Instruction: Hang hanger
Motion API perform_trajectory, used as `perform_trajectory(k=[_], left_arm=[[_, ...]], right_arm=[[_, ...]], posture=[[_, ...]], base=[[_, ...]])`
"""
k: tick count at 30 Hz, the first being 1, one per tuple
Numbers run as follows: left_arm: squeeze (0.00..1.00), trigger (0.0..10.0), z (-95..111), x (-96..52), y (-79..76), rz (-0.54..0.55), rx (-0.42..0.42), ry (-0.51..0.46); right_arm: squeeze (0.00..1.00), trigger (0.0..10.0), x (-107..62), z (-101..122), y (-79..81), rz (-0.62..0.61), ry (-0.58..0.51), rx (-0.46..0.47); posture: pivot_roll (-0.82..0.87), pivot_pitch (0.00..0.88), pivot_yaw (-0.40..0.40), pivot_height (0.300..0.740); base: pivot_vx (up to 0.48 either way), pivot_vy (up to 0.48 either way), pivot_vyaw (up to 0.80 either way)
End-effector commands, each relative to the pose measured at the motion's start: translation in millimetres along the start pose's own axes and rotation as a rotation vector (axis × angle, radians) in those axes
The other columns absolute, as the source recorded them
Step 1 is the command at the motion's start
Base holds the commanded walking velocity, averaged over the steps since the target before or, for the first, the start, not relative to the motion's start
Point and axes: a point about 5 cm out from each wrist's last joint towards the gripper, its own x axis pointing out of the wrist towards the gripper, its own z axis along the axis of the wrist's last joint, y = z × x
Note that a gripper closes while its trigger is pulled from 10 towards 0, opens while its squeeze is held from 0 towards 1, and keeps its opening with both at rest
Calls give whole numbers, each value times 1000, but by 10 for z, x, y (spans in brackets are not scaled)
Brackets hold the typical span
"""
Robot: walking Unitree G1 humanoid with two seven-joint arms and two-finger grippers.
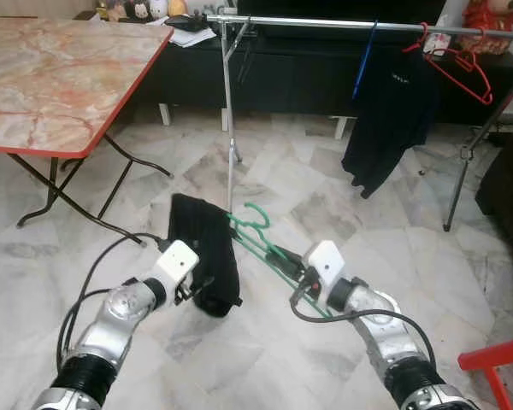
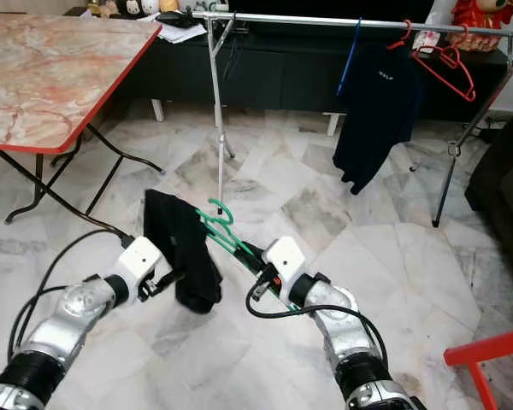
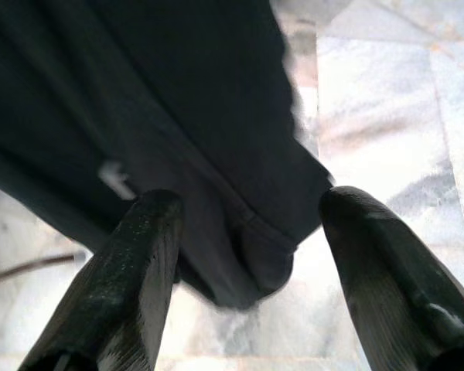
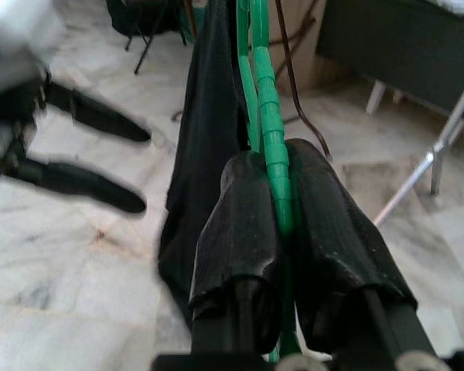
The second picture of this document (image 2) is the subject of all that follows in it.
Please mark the black t-shirt grey print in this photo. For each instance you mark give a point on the black t-shirt grey print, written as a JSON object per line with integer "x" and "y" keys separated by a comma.
{"x": 181, "y": 243}

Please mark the green plastic hanger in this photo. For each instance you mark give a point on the green plastic hanger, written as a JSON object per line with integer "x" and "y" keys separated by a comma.
{"x": 229, "y": 215}

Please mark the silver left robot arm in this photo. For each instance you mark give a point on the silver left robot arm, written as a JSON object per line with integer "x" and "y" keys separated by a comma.
{"x": 64, "y": 325}

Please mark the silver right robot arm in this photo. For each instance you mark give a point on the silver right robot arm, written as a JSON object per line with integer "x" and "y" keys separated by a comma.
{"x": 342, "y": 329}

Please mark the blue plastic hanger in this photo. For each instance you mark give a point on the blue plastic hanger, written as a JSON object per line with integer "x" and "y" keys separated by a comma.
{"x": 350, "y": 56}

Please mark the red plastic hanger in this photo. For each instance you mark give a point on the red plastic hanger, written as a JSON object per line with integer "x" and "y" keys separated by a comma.
{"x": 472, "y": 90}
{"x": 407, "y": 32}

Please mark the navy t-shirt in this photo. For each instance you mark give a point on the navy t-shirt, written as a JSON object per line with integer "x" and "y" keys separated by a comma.
{"x": 376, "y": 120}

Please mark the black TV console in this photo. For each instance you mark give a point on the black TV console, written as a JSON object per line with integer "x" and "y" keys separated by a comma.
{"x": 282, "y": 77}

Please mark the marble folding table red edge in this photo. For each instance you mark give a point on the marble folding table red edge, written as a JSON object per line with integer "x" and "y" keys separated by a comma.
{"x": 51, "y": 81}

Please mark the red plastic stool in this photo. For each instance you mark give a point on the red plastic stool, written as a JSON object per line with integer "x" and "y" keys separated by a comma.
{"x": 492, "y": 343}

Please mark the dark grey sofa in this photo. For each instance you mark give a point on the dark grey sofa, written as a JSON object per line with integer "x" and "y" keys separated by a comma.
{"x": 500, "y": 188}

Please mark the white paper stack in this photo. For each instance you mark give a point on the white paper stack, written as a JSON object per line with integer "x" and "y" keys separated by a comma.
{"x": 186, "y": 34}

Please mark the silver clothes rack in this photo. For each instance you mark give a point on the silver clothes rack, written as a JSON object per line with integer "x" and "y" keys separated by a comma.
{"x": 291, "y": 19}

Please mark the black wallet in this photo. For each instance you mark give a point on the black wallet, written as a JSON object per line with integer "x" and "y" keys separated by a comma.
{"x": 178, "y": 19}

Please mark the black television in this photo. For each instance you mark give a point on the black television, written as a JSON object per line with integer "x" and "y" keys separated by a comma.
{"x": 332, "y": 9}

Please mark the orange red round plush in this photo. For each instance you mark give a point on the orange red round plush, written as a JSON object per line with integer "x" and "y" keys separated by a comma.
{"x": 169, "y": 6}

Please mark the white tissue box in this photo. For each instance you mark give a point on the white tissue box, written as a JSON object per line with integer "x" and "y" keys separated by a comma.
{"x": 427, "y": 42}

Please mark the light wooden cabinet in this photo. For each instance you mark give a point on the light wooden cabinet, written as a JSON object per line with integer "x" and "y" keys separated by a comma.
{"x": 30, "y": 7}

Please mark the red gold figurine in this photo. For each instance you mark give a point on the red gold figurine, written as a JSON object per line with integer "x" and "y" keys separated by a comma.
{"x": 483, "y": 22}

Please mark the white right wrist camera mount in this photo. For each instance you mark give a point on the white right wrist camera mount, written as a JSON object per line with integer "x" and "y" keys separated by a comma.
{"x": 285, "y": 256}

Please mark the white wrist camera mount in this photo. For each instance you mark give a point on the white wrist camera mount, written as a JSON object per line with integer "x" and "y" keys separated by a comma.
{"x": 142, "y": 259}
{"x": 285, "y": 256}

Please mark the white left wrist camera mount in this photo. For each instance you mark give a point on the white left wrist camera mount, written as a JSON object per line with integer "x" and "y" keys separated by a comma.
{"x": 142, "y": 259}

